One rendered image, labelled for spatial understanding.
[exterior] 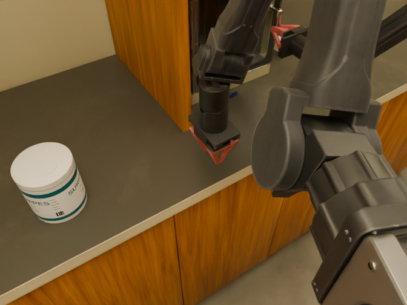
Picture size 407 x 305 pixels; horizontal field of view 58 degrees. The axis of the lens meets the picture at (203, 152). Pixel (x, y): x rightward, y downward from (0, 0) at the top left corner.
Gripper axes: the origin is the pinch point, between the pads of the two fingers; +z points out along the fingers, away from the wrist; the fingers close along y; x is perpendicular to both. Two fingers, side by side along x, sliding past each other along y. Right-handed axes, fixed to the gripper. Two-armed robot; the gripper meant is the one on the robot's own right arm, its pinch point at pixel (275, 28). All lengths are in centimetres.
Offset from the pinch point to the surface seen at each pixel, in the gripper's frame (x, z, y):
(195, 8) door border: -11.5, 3.8, 25.0
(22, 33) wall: 6, 47, 63
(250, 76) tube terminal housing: 18.9, 4.6, 3.3
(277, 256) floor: 114, -24, -4
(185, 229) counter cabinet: 39, -24, 46
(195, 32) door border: -4.8, 3.7, 25.0
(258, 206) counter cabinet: 51, -23, 16
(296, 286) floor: 114, -40, -2
